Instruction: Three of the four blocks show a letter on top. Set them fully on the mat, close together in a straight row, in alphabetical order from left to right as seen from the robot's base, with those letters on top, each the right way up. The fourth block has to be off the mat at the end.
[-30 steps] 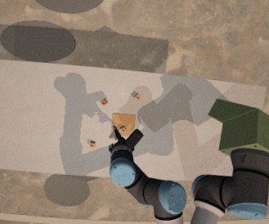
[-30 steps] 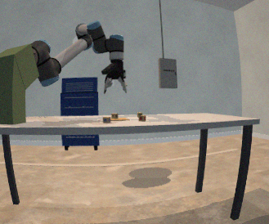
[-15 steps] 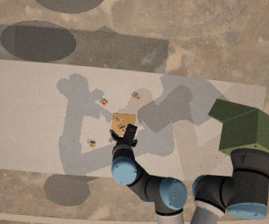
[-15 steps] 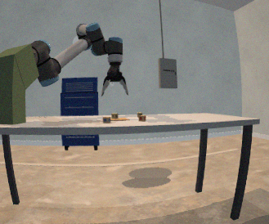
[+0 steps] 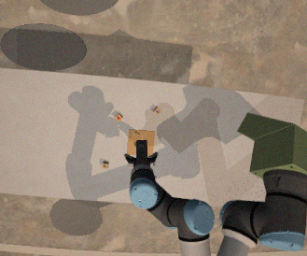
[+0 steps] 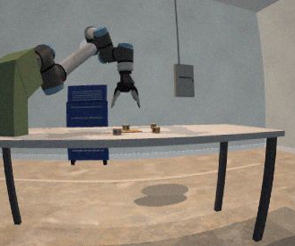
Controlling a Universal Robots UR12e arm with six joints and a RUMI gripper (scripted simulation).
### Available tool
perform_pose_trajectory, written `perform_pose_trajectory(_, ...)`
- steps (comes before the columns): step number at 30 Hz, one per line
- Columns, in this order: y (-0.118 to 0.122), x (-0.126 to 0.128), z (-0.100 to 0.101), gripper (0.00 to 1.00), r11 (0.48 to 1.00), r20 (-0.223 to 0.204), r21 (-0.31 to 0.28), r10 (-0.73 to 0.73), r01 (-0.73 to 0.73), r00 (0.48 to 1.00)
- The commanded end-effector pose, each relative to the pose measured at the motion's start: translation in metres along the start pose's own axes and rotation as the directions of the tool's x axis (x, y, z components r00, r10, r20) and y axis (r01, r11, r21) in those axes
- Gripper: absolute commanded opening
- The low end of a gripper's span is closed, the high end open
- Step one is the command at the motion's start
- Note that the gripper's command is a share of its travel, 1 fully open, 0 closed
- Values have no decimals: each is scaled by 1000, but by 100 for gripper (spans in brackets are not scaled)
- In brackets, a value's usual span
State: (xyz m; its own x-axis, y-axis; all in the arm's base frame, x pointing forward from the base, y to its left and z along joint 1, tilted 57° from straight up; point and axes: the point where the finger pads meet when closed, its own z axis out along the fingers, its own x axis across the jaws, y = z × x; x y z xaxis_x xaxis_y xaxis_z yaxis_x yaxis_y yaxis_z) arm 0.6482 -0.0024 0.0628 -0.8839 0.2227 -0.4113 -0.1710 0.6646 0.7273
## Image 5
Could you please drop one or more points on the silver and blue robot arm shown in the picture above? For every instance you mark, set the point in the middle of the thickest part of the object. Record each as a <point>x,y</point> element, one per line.
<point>279,222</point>

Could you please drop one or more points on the orange square mat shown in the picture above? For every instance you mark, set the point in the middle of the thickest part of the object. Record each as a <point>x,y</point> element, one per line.
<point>140,135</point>

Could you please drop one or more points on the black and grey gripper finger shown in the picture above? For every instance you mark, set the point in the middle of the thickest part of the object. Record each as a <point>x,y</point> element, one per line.
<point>129,159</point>
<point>153,158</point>

